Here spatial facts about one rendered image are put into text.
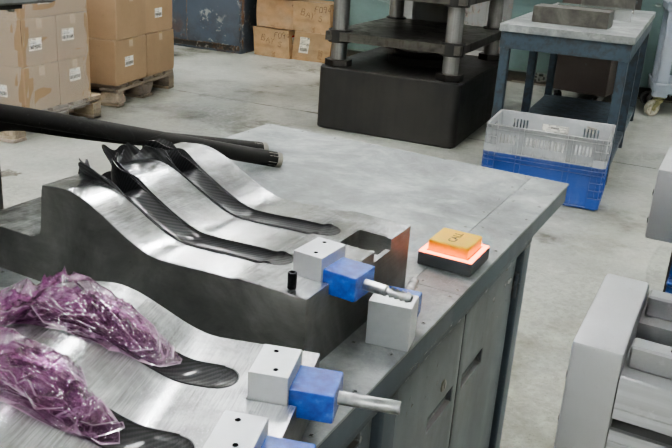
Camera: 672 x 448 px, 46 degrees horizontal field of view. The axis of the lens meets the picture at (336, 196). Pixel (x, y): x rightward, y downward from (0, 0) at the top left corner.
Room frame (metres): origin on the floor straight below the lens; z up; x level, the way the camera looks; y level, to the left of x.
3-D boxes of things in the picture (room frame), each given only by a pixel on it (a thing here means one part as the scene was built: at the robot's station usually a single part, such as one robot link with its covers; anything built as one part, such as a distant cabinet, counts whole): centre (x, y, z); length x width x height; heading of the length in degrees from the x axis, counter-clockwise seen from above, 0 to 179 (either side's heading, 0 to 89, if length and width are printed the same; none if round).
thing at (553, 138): (3.93, -1.07, 0.28); 0.61 x 0.41 x 0.15; 67
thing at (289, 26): (7.71, 0.46, 0.42); 0.86 x 0.33 x 0.83; 67
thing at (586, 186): (3.93, -1.07, 0.11); 0.61 x 0.41 x 0.22; 67
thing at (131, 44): (5.70, 1.97, 0.37); 1.20 x 0.82 x 0.74; 75
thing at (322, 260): (0.76, -0.03, 0.89); 0.13 x 0.05 x 0.05; 60
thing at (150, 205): (0.93, 0.17, 0.92); 0.35 x 0.16 x 0.09; 62
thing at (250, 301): (0.94, 0.18, 0.87); 0.50 x 0.26 x 0.14; 62
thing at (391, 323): (0.85, -0.09, 0.83); 0.13 x 0.05 x 0.05; 163
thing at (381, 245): (0.88, -0.04, 0.87); 0.05 x 0.05 x 0.04; 62
